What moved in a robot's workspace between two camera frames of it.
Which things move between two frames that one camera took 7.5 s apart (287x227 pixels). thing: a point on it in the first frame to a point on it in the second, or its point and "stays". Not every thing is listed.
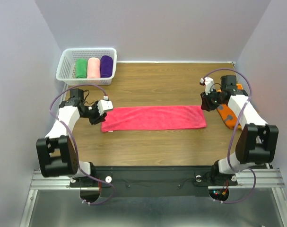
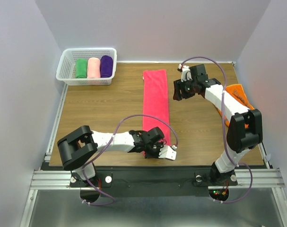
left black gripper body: (92, 113) to (152, 151)
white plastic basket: (87, 66) stays
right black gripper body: (212, 100) to (187, 88)
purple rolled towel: (106, 66) stays
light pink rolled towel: (93, 68) stays
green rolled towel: (81, 68) stays
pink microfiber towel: (134, 118) to (155, 101)
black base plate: (154, 181) stays
